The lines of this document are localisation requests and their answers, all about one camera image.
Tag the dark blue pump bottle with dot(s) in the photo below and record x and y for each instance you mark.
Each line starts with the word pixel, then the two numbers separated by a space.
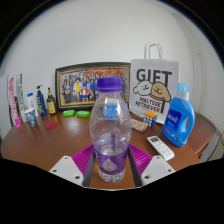
pixel 41 103

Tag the clear purple-capped water bottle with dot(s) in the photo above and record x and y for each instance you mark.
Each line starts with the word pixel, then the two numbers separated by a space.
pixel 110 133

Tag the amber pump bottle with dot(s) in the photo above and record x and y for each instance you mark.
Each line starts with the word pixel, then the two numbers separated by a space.
pixel 51 105

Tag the white bottle with blue cap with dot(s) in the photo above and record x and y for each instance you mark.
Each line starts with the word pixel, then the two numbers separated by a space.
pixel 32 100

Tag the printed paper cup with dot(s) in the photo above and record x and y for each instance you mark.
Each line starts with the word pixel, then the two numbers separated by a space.
pixel 30 117

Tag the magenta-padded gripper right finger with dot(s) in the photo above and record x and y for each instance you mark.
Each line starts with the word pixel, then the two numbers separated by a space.
pixel 141 158

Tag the framed group picture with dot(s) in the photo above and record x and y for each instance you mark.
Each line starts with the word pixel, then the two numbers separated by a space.
pixel 76 86

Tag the pink shuttlecock tube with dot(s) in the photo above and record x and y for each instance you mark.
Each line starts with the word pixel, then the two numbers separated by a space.
pixel 14 103

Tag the blue detergent bottle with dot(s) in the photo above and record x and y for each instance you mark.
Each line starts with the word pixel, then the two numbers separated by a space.
pixel 178 121

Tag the white paper gift bag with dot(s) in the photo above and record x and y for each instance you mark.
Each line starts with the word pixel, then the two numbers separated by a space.
pixel 153 86

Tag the white flat board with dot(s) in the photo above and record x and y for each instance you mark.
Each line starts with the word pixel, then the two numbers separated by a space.
pixel 4 106

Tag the colourful puzzle cube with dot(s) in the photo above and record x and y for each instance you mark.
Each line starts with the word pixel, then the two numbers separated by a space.
pixel 150 119

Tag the white radiator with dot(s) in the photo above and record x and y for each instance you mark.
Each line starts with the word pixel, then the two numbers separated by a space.
pixel 217 146

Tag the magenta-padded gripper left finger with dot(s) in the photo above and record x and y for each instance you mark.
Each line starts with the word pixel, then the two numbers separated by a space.
pixel 81 158

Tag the white green shuttlecock tube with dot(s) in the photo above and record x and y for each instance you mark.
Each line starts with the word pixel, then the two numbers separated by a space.
pixel 21 96

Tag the white remote control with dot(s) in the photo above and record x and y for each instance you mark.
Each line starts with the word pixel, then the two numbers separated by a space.
pixel 160 147

